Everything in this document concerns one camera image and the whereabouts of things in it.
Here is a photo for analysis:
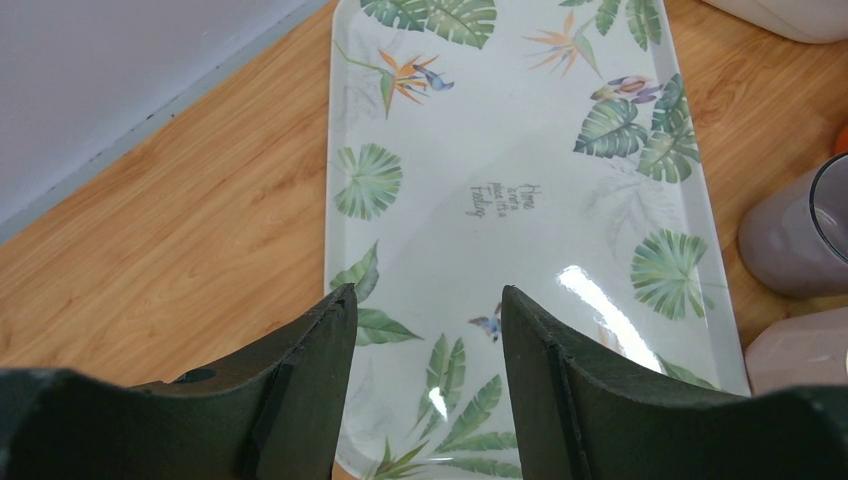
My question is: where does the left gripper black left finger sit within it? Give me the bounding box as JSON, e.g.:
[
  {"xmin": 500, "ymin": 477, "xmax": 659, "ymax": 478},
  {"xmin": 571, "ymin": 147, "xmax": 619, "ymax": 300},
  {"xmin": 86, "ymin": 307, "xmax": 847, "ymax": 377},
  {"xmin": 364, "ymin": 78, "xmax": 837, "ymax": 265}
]
[{"xmin": 1, "ymin": 284, "xmax": 357, "ymax": 479}]

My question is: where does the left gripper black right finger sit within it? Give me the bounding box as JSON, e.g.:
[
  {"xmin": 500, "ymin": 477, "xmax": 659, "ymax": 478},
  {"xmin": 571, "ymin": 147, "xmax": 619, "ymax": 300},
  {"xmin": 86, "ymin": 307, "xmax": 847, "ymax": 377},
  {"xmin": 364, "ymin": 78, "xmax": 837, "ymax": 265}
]
[{"xmin": 502, "ymin": 286, "xmax": 847, "ymax": 479}]

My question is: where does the pink faceted mug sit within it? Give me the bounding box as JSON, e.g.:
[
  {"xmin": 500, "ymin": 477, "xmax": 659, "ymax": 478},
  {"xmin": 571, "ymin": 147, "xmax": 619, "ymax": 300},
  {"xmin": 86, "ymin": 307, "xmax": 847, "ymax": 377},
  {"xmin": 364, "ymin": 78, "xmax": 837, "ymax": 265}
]
[{"xmin": 744, "ymin": 307, "xmax": 847, "ymax": 395}]

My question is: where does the purple mug black handle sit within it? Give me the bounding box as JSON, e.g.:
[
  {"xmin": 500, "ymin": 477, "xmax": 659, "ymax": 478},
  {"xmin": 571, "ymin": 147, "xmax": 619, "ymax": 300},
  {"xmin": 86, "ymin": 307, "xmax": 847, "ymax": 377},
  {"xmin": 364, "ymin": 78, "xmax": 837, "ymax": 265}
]
[{"xmin": 738, "ymin": 153, "xmax": 847, "ymax": 298}]

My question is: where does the orange mug black handle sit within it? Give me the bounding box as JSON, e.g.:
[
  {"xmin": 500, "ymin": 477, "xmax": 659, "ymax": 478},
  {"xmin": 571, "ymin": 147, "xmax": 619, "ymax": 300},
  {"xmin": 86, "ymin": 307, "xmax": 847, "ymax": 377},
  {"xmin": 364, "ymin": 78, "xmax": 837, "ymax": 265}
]
[{"xmin": 833, "ymin": 125, "xmax": 848, "ymax": 155}]

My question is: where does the floral white serving tray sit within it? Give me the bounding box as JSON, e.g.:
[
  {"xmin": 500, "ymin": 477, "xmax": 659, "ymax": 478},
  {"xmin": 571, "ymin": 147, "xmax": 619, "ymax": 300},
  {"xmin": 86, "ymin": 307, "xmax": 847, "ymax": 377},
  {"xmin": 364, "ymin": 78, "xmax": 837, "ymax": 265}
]
[{"xmin": 325, "ymin": 1, "xmax": 749, "ymax": 479}]

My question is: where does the white vegetable tub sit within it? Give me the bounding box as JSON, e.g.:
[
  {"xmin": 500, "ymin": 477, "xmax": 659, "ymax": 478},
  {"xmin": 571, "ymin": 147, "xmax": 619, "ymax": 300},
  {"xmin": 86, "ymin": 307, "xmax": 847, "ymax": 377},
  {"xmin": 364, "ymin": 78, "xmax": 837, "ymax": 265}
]
[{"xmin": 706, "ymin": 0, "xmax": 847, "ymax": 44}]

